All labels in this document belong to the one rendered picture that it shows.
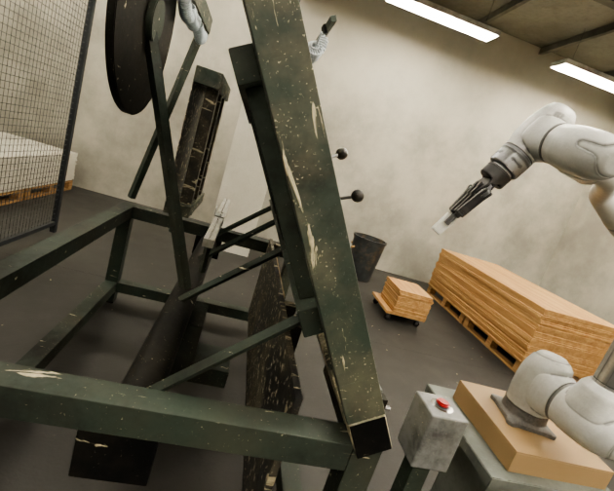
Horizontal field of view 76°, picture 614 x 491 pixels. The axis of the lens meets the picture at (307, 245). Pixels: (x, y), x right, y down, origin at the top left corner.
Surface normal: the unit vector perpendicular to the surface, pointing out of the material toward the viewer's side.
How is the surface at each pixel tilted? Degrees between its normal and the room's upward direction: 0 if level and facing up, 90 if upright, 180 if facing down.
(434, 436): 90
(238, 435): 90
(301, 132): 90
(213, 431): 90
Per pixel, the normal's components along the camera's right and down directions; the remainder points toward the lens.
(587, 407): -0.87, -0.26
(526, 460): 0.11, 0.25
